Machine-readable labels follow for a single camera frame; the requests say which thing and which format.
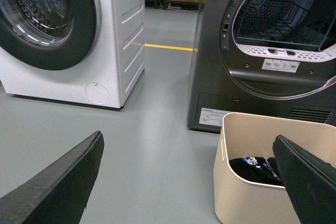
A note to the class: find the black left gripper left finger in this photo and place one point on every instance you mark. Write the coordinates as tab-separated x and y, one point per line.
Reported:
60	192

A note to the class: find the white front-load washing machine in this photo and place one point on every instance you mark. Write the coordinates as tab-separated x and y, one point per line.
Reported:
77	51

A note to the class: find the black printed t-shirt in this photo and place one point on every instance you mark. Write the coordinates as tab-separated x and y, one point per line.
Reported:
262	170

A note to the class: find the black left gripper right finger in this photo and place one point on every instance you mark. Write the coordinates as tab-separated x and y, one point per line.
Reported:
309	181

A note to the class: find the beige plastic laundry hamper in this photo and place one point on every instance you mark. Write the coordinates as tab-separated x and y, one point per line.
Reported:
238	200

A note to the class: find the dark grey tumble dryer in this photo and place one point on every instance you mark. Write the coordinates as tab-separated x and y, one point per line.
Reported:
265	57

